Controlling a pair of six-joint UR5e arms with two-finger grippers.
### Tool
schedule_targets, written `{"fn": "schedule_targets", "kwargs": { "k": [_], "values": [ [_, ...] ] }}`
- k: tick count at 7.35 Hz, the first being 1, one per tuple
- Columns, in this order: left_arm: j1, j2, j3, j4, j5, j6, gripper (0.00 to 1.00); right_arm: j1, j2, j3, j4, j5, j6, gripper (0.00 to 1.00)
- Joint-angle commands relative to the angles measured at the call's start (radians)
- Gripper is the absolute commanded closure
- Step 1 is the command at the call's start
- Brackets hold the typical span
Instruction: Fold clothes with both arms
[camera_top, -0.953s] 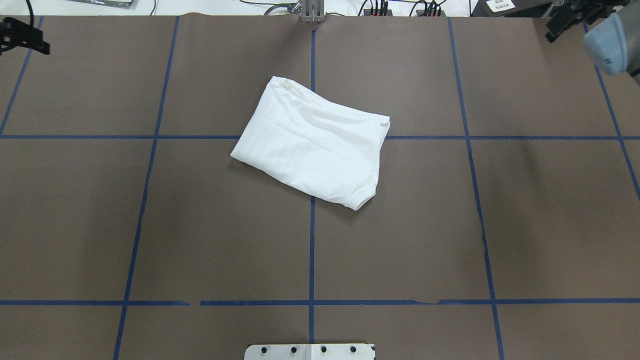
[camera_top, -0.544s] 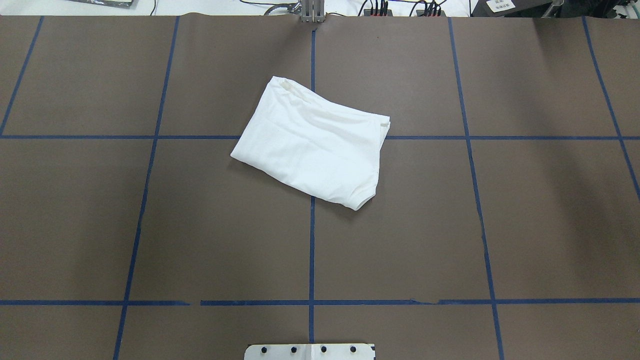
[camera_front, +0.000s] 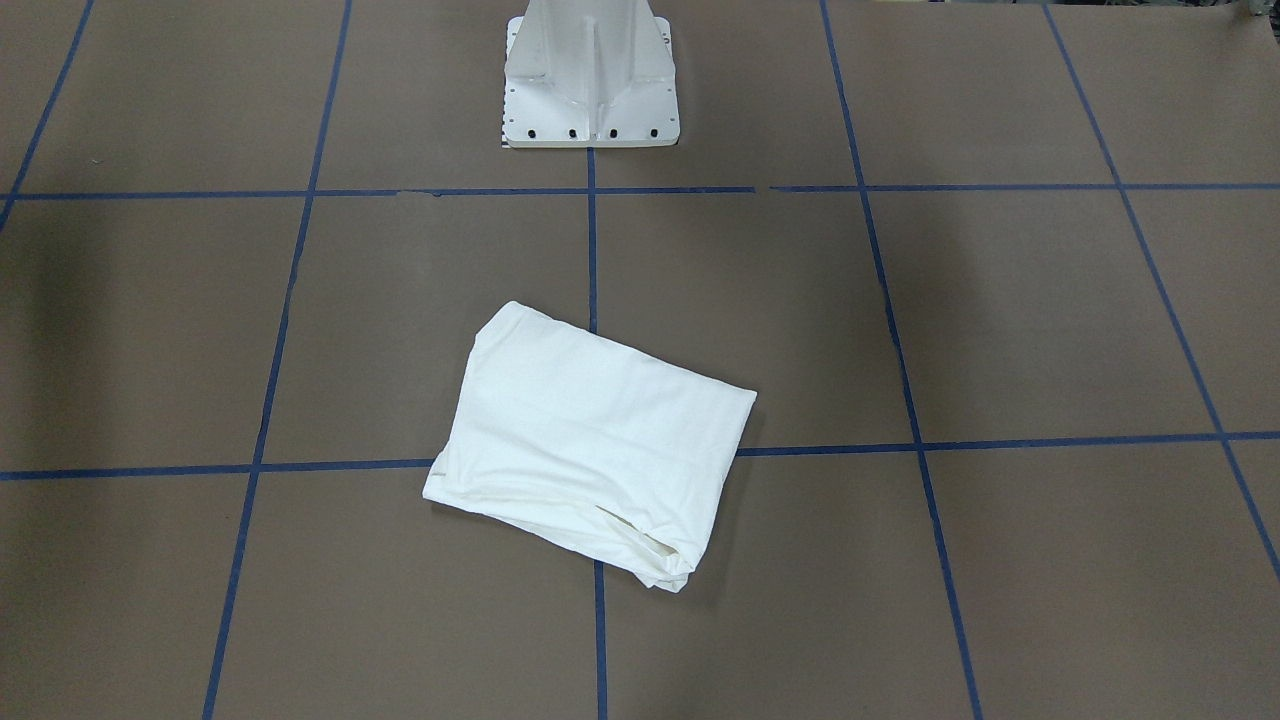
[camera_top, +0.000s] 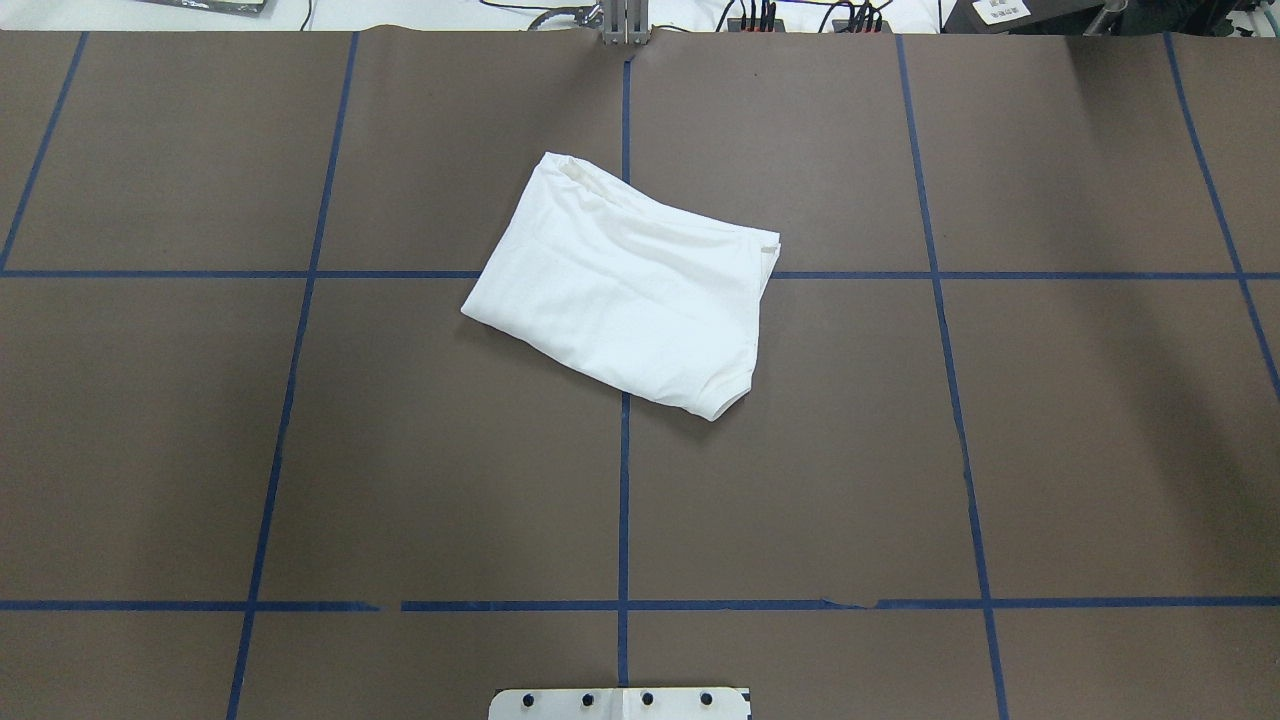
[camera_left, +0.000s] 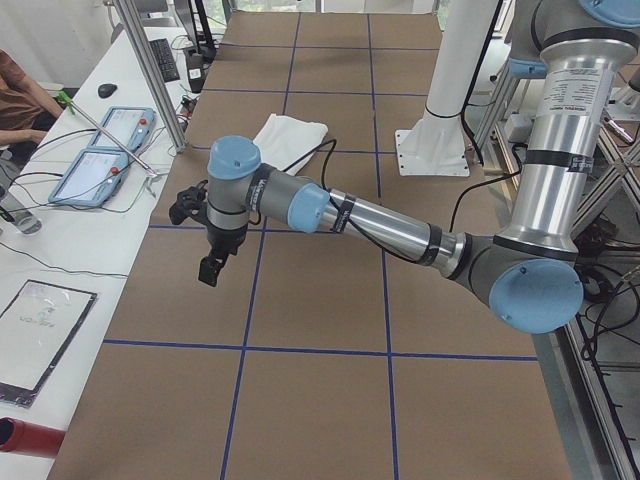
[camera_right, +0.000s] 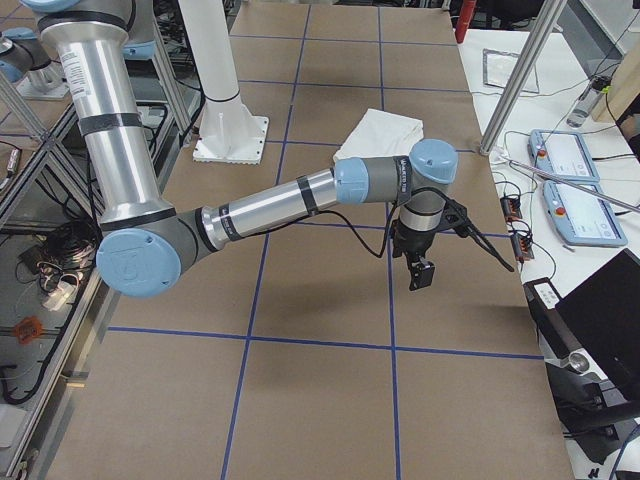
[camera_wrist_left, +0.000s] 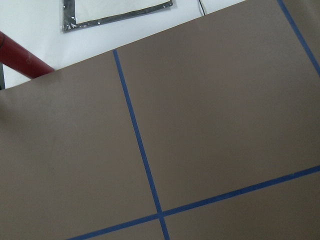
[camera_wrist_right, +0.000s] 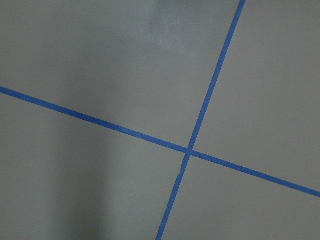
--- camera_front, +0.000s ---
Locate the white long-sleeve printed shirt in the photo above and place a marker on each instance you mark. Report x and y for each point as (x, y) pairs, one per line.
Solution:
(590, 445)

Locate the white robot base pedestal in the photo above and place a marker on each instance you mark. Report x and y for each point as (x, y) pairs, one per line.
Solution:
(589, 75)

